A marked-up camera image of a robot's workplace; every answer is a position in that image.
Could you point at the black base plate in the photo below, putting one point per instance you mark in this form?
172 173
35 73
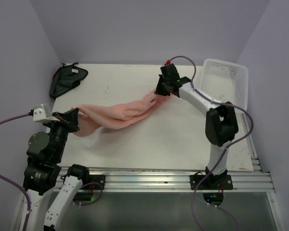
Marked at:
199 181
95 182

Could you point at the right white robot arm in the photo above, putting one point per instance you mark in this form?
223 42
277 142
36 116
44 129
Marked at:
221 124

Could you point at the black cloth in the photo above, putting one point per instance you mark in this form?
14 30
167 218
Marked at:
66 78

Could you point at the aluminium mounting rail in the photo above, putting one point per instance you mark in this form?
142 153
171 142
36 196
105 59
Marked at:
179 181

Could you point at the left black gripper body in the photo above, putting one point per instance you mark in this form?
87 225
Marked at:
59 130

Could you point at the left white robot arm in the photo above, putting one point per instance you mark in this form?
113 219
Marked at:
45 151

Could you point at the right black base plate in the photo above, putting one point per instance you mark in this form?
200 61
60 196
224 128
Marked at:
199 181

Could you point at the pink towel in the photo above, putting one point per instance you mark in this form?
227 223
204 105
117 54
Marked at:
91 117

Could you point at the white plastic basket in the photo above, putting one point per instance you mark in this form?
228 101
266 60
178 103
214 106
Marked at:
225 81

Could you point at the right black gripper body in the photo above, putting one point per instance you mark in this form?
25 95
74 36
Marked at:
162 88

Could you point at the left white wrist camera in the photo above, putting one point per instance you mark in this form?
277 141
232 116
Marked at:
41 113

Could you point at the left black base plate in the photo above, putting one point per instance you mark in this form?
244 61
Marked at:
95 182

